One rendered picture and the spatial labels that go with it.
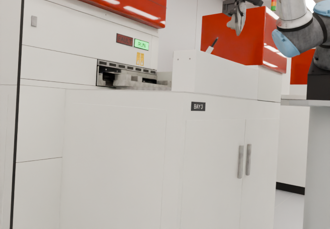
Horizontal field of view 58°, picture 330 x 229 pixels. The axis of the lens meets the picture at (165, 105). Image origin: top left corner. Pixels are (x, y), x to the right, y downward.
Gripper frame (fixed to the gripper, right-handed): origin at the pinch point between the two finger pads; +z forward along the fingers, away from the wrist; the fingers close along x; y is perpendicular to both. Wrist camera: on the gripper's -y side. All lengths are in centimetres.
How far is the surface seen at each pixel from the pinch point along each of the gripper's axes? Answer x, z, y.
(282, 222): -93, 111, 3
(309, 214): -3, 72, -32
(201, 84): 36.0, 25.7, -4.0
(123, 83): 22, 24, 47
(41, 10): 59, -2, 58
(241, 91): 3.0, 26.2, -4.0
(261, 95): -19.3, 26.6, -4.0
